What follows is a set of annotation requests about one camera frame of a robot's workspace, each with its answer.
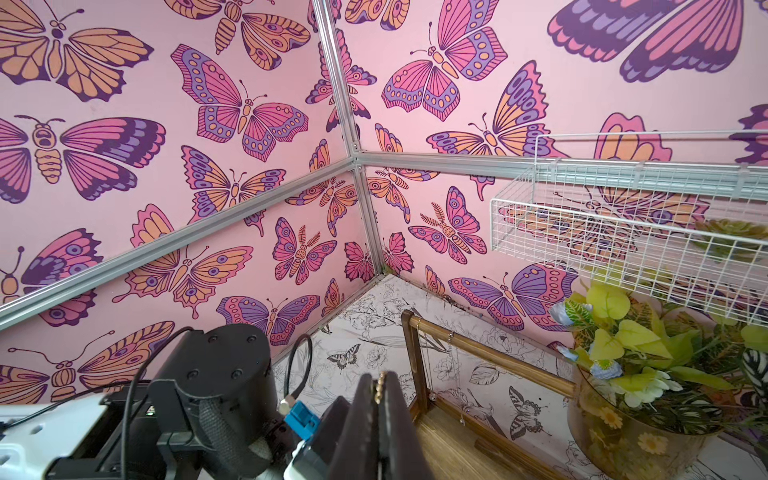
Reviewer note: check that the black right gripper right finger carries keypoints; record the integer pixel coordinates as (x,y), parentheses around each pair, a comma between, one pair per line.
(400,454)

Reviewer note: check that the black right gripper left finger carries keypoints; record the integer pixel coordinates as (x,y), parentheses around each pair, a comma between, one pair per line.
(356,453)

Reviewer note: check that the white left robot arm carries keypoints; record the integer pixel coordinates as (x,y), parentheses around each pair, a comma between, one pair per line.
(195,403)

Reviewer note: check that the wooden jewelry display stand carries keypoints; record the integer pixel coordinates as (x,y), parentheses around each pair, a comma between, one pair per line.
(492,442)

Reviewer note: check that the artificial plant in gold pot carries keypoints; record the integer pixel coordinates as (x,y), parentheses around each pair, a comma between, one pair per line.
(654,385)

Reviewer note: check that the small succulent in basket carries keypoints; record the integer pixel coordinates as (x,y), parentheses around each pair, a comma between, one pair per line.
(730,240)

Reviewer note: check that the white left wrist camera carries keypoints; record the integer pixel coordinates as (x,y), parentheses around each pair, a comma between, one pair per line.
(318,437)

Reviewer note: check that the white wire wall basket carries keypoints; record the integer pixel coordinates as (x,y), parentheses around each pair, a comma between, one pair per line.
(626,216)

